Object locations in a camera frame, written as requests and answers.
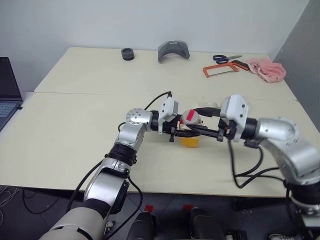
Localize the thin white floor cable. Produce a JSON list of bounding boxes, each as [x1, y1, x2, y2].
[[0, 186, 22, 208]]

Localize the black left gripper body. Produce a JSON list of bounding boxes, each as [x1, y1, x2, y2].
[[161, 113, 186, 144]]

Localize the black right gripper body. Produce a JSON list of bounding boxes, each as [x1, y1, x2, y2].
[[216, 117, 238, 143]]

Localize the grey curved plastic shell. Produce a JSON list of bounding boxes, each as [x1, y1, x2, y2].
[[157, 39, 191, 64]]

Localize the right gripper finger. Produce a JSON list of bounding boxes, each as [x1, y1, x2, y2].
[[189, 124, 221, 139], [193, 106, 223, 118]]

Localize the blue handled scissors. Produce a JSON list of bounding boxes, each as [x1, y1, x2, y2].
[[212, 54, 243, 65]]

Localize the clear bottle with red label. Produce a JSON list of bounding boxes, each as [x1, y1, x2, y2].
[[179, 108, 204, 149]]

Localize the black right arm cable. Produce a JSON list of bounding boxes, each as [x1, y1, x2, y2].
[[226, 138, 288, 190]]

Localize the dark rounded shape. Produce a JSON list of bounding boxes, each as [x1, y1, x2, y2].
[[189, 206, 227, 240], [129, 211, 158, 240]]

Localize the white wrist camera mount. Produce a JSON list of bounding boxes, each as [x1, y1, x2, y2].
[[219, 94, 250, 128], [158, 96, 180, 133]]

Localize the dark laptop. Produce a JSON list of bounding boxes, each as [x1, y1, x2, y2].
[[0, 56, 24, 132]]

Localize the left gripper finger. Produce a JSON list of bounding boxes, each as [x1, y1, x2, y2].
[[174, 129, 201, 139]]

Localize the pink cloth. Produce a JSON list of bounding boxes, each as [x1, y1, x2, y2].
[[244, 57, 287, 84]]

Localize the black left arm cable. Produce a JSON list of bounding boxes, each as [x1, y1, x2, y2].
[[66, 91, 175, 238]]

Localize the black floor cable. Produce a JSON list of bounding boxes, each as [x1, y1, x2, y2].
[[22, 188, 61, 215]]

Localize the orange hacksaw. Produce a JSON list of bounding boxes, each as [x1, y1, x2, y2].
[[202, 59, 250, 79]]

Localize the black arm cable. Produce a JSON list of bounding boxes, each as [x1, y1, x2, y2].
[[66, 91, 175, 238], [226, 138, 288, 190]]

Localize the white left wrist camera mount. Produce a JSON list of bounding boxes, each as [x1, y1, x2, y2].
[[158, 96, 180, 133]]

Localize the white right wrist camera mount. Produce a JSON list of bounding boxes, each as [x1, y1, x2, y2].
[[219, 94, 250, 128]]

